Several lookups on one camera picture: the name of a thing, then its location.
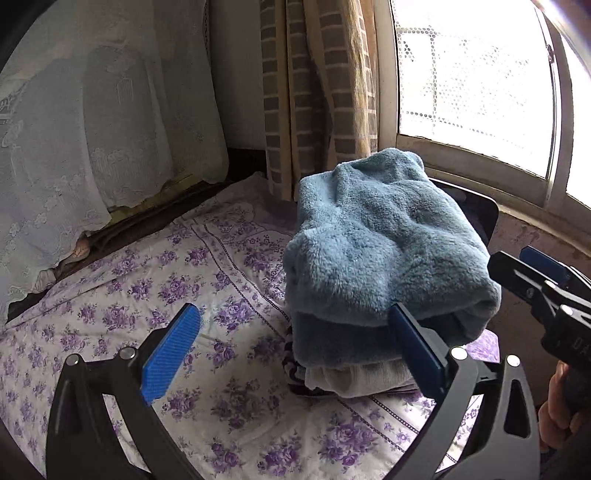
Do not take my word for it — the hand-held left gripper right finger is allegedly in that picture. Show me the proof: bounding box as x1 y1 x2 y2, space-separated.
388 302 541 480

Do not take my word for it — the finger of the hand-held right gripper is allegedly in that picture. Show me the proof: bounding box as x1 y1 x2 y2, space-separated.
488 251 561 324
519 246 591 296

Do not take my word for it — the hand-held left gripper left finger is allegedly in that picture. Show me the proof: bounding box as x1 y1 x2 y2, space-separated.
45 303 204 480

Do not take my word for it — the blue fleece jacket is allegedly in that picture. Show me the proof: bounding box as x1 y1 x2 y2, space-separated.
283 148 502 370

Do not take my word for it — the person's right hand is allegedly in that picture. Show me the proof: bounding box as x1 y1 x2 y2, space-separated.
538 360 591 453

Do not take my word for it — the beige folded cloth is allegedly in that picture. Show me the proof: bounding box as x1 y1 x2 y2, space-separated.
305 357 416 398

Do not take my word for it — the purple floral bed sheet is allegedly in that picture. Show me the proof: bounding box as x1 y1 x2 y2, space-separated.
0 172 502 480

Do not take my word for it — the black white patterned cloth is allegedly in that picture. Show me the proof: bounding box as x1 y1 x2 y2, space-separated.
279 323 342 398

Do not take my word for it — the white lace cover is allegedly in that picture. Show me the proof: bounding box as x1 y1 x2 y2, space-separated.
0 0 232 319

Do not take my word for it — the brick-pattern curtain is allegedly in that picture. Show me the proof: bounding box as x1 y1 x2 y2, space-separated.
259 0 377 201

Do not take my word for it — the window with white frame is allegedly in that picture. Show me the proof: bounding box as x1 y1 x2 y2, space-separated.
376 0 591 217

